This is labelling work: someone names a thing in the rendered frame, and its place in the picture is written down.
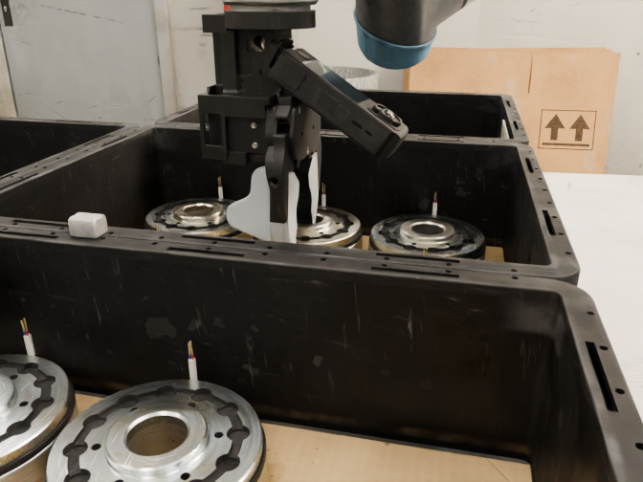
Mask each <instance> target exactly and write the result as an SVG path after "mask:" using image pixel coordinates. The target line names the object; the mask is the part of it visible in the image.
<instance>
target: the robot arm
mask: <svg viewBox="0 0 643 482"><path fill-rule="evenodd" d="M221 1H222V2H223V3H224V4H225V5H230V10H229V11H225V13H218V14H202V27H203V33H212V39H213V53H214V68H215V82H216V84H213V85H211V86H207V92H205V93H202V94H199V95H197V99H198V111H199V123H200V135H201V146H202V158H203V159H215V160H224V164H240V165H247V164H249V163H250V162H251V161H253V162H264V163H265V166H261V167H259V168H258V169H256V170H255V172H254V173H253V175H252V180H251V192H250V194H249V195H248V196H247V197H246V198H244V199H241V200H239V201H236V202H234V203H231V204H230V205H229V206H228V209H227V220H228V222H229V224H230V225H231V226H232V227H233V228H234V229H236V230H240V231H242V232H245V233H247V234H250V235H251V236H254V237H256V238H259V239H261V240H266V241H271V235H272V238H273V241H274V237H275V241H277V242H287V243H296V235H297V227H298V225H297V223H299V224H315V222H316V215H317V208H318V199H319V189H320V180H321V163H322V141H321V117H323V118H324V119H325V120H327V121H328V122H329V123H331V124H332V125H333V126H335V127H336V128H337V129H339V130H340V131H341V132H343V133H344V134H345V135H347V137H348V138H350V139H351V140H352V141H353V143H355V144H356V145H357V146H358V147H359V148H361V149H362V150H363V151H365V153H367V154H368V155H369V156H372V157H374V158H376V159H378V160H384V159H386V158H388V157H389V156H390V155H391V154H393V153H394V152H395V151H396V150H397V148H398V147H399V146H400V144H401V143H402V141H403V140H404V139H405V138H406V136H407V135H408V132H409V129H408V127H407V126H406V125H405V124H403V121H402V120H401V119H400V118H399V117H398V116H397V115H395V114H394V113H393V112H392V111H390V110H389V109H387V107H385V106H384V105H382V104H380V103H379V104H378V103H376V102H374V101H373V100H372V99H370V98H369V97H367V96H366V95H364V94H363V93H362V92H360V91H359V90H358V89H356V88H355V87H354V86H352V85H351V84H350V83H348V82H347V81H346V80H344V79H343V78H342V77H340V76H339V75H337V74H336V73H335V72H333V71H332V70H331V69H329V68H328V67H327V66H325V65H324V64H323V63H321V62H320V61H319V60H317V59H316V58H315V57H313V56H312V55H310V54H309V53H308V52H306V51H305V50H304V49H303V48H297V49H296V48H294V47H295V46H294V45H293V43H294V40H293V39H292V30H298V29H312V28H316V10H311V5H316V4H317V3H318V2H319V0H221ZM474 1H475V0H355V8H354V12H353V16H354V21H355V23H356V29H357V40H358V45H359V48H360V50H361V52H362V53H363V55H364V56H365V57H366V59H367V60H369V61H370V62H372V63H373V64H375V65H377V66H379V67H382V68H385V69H391V70H402V69H407V68H410V67H412V66H415V65H417V64H418V63H420V62H421V61H422V60H424V59H425V58H426V57H427V55H428V54H429V53H430V51H431V49H432V44H433V42H434V41H435V39H436V36H437V26H438V25H439V24H441V23H442V22H444V21H445V20H446V19H448V18H449V17H451V16H452V15H454V14H455V13H456V12H458V11H460V10H462V9H463V8H465V7H466V6H468V5H469V4H471V3H472V2H474ZM205 113H208V121H209V133H210V144H207V136H206V124H205Z"/></svg>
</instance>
